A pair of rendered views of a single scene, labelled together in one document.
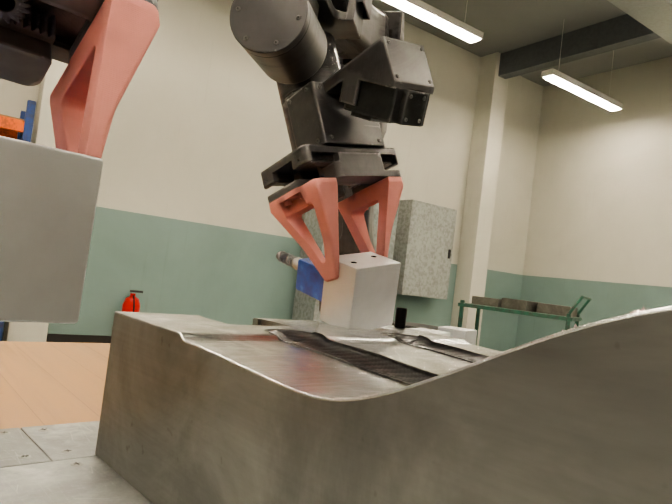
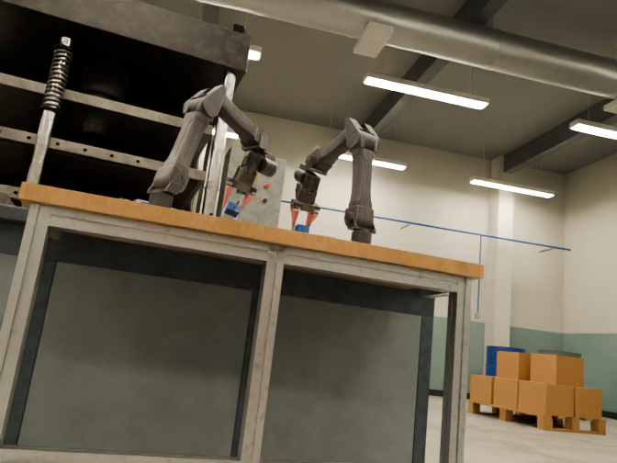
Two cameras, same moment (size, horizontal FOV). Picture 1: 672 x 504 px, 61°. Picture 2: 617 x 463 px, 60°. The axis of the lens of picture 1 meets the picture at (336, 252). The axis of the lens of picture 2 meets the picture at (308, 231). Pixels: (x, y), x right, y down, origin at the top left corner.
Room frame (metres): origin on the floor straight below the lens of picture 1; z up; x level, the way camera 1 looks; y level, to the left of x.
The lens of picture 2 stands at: (1.96, 0.90, 0.51)
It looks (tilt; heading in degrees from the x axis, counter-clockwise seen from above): 12 degrees up; 203
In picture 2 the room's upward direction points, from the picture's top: 7 degrees clockwise
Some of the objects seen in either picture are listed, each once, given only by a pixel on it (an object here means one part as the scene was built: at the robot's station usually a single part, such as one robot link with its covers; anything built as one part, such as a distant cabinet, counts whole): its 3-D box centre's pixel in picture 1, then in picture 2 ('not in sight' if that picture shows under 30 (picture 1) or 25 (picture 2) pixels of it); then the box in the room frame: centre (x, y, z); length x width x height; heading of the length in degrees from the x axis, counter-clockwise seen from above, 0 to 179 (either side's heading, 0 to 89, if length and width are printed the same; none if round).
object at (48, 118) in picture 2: not in sight; (35, 175); (0.39, -1.06, 1.10); 0.05 x 0.05 x 1.30
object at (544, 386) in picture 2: not in sight; (532, 388); (-4.73, 0.99, 0.37); 1.20 x 0.82 x 0.74; 42
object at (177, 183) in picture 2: not in sight; (165, 186); (0.80, -0.03, 0.90); 0.09 x 0.06 x 0.06; 77
